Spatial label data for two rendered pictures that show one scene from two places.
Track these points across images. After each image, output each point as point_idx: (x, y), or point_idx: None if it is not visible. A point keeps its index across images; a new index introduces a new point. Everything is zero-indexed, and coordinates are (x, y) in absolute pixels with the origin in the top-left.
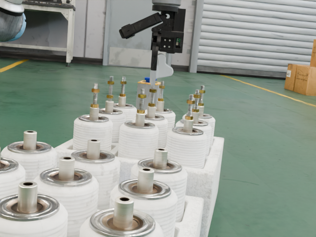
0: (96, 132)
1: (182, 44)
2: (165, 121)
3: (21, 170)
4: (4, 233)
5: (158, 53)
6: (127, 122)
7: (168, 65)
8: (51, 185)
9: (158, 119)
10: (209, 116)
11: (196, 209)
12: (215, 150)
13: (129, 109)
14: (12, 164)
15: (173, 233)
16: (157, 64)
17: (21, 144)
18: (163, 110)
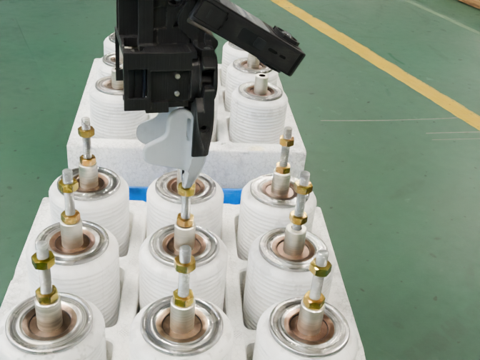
0: None
1: (117, 58)
2: (144, 241)
3: (230, 68)
4: None
5: (187, 109)
6: (210, 185)
7: (157, 138)
8: None
9: (161, 228)
10: (18, 306)
11: (77, 126)
12: (13, 306)
13: (272, 306)
14: (241, 67)
15: None
16: (188, 138)
17: (273, 93)
18: (171, 336)
